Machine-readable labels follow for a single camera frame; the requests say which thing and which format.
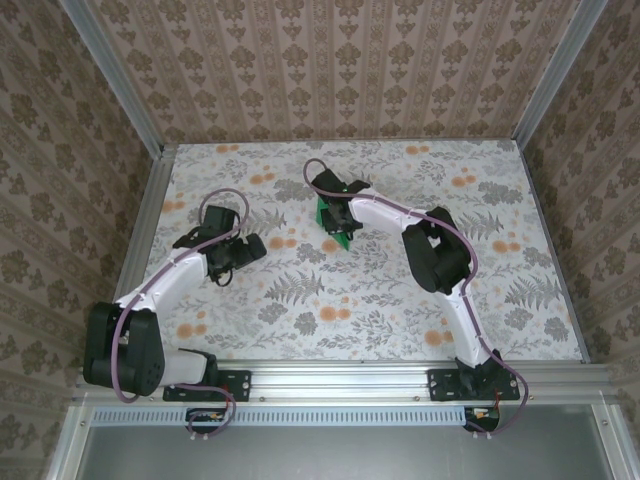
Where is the green square paper sheet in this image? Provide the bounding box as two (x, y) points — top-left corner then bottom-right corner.
(314, 196), (355, 252)

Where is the floral table cover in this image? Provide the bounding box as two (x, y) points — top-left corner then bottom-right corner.
(121, 140), (586, 363)

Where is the grey metal panel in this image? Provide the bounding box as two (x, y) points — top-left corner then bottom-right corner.
(46, 403), (640, 480)

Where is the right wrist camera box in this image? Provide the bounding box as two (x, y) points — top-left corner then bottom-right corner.
(310, 169), (347, 197)

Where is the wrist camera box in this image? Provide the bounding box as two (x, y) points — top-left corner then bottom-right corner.
(310, 169), (347, 197)
(199, 204), (241, 235)

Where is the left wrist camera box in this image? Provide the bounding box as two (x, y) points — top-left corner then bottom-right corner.
(199, 204), (241, 235)

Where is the aluminium left side rail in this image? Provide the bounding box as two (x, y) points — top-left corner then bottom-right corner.
(93, 143), (177, 367)

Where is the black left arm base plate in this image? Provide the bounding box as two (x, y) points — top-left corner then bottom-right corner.
(163, 368), (253, 403)

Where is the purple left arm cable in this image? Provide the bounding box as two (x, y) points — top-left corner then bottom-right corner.
(112, 187), (253, 444)

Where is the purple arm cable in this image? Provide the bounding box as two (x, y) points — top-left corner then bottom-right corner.
(302, 158), (531, 442)
(112, 187), (253, 444)

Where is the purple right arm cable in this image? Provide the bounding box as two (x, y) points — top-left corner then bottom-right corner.
(302, 158), (531, 442)

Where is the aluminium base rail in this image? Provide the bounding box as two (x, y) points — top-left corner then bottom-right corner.
(73, 363), (617, 404)

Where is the white slotted cable duct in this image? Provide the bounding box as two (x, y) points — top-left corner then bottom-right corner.
(91, 405), (474, 427)

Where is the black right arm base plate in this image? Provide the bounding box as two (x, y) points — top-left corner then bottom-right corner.
(427, 368), (522, 403)

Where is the aluminium right side rail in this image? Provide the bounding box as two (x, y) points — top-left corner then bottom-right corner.
(513, 139), (592, 364)

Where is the aluminium left frame post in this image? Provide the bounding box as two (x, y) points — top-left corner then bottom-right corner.
(60, 0), (167, 155)

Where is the aluminium frame post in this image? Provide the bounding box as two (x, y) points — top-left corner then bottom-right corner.
(60, 0), (167, 155)
(511, 0), (612, 145)

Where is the aluminium right frame post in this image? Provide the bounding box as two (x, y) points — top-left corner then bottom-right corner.
(511, 0), (612, 145)

